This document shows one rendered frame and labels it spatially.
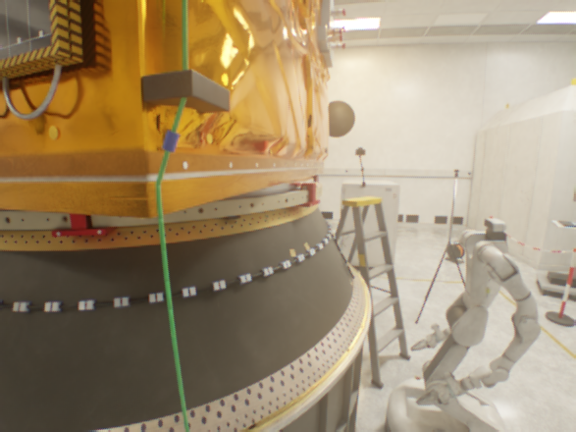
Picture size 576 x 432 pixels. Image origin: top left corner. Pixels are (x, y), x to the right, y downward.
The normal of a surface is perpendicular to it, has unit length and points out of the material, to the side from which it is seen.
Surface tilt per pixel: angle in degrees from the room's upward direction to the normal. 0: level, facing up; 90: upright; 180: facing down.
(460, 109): 90
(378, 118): 90
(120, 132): 94
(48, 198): 90
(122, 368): 62
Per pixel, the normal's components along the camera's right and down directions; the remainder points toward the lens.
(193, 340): 0.42, -0.31
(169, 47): 0.60, 0.16
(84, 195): -0.24, 0.18
